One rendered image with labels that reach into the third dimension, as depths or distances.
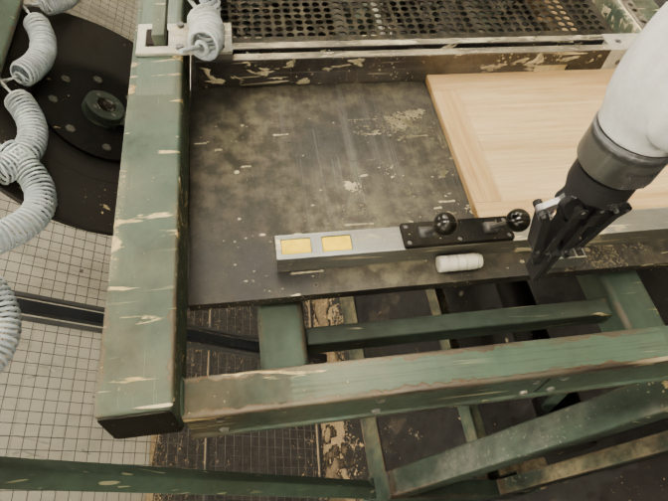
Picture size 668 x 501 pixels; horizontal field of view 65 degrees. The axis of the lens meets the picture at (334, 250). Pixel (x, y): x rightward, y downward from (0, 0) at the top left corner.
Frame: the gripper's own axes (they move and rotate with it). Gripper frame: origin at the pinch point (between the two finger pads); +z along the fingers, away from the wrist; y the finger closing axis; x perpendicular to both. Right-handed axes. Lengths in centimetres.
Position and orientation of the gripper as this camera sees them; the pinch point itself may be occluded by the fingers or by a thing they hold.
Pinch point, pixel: (542, 260)
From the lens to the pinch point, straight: 82.9
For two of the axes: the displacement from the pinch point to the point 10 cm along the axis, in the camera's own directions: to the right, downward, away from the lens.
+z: -0.7, 5.6, 8.3
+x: -1.4, -8.3, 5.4
